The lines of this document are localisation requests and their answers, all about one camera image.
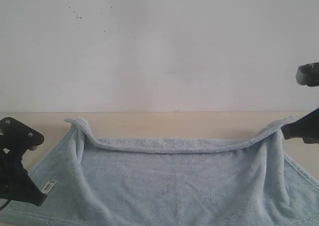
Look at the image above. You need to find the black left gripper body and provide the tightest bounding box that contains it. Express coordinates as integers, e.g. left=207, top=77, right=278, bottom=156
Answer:
left=0, top=147, right=30, bottom=201

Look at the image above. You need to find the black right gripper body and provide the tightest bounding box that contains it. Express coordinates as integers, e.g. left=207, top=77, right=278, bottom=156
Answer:
left=302, top=138, right=319, bottom=144

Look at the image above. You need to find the light blue fleece towel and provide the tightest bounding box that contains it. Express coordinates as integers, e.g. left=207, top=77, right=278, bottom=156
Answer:
left=0, top=118, right=319, bottom=226

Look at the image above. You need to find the white barcode label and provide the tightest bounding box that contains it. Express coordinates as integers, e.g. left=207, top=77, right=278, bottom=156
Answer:
left=41, top=179, right=57, bottom=195

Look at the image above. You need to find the black left cable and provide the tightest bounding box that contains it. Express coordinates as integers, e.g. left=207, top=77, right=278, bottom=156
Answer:
left=0, top=198, right=12, bottom=212

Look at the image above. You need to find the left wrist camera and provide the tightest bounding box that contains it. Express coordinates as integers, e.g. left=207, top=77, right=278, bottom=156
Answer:
left=0, top=117, right=44, bottom=151

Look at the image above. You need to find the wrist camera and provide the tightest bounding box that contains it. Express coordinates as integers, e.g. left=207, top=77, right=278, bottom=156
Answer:
left=0, top=117, right=44, bottom=151
left=296, top=62, right=319, bottom=87

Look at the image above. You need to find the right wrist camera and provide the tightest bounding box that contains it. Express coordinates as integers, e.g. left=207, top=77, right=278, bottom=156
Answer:
left=296, top=62, right=319, bottom=87

